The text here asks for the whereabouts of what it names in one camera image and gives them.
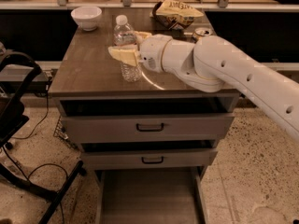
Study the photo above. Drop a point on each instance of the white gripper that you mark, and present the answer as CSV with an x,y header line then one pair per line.
x,y
153,52

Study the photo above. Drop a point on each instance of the clear plastic water bottle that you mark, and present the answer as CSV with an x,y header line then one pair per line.
x,y
125,38

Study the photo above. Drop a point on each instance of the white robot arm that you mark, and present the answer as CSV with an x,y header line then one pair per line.
x,y
212,62

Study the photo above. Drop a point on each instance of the white ceramic bowl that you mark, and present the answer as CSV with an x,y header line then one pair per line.
x,y
87,18

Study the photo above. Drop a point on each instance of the crumpled chip bag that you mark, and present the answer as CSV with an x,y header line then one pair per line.
x,y
175,15

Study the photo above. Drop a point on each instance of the gold soda can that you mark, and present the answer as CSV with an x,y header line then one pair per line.
x,y
201,32

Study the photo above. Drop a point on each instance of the top grey drawer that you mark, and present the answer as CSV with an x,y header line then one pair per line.
x,y
100,129

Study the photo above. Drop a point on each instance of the grey drawer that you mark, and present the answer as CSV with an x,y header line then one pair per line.
x,y
149,159
100,129

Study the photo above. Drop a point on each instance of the grey drawer cabinet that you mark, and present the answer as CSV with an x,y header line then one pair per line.
x,y
89,83

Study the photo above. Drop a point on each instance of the middle grey drawer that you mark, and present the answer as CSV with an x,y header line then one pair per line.
x,y
149,159

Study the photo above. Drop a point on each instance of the bottom open drawer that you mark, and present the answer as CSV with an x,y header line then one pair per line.
x,y
151,196

